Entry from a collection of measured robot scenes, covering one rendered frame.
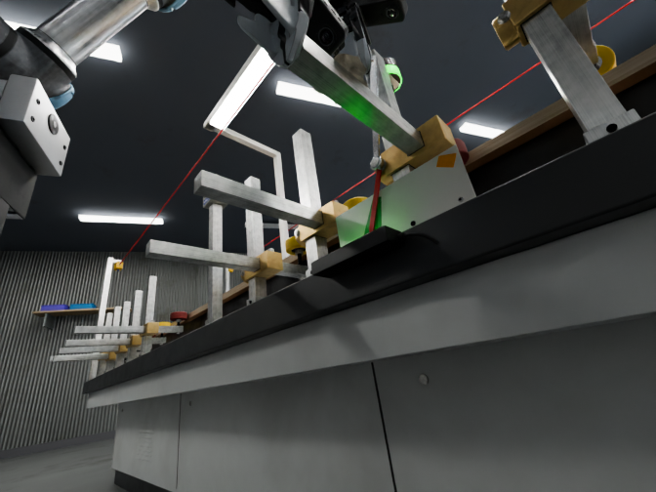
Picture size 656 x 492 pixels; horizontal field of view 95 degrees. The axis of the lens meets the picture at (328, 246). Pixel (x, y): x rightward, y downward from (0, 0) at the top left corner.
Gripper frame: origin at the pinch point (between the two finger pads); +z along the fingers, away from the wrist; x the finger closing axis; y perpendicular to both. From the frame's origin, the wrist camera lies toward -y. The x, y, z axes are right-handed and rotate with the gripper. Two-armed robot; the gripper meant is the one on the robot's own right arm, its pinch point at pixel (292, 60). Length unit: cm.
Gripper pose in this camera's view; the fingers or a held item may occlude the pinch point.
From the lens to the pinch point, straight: 38.1
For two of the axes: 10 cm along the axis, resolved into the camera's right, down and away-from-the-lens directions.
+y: -7.2, -2.0, -6.7
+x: 6.9, -3.7, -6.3
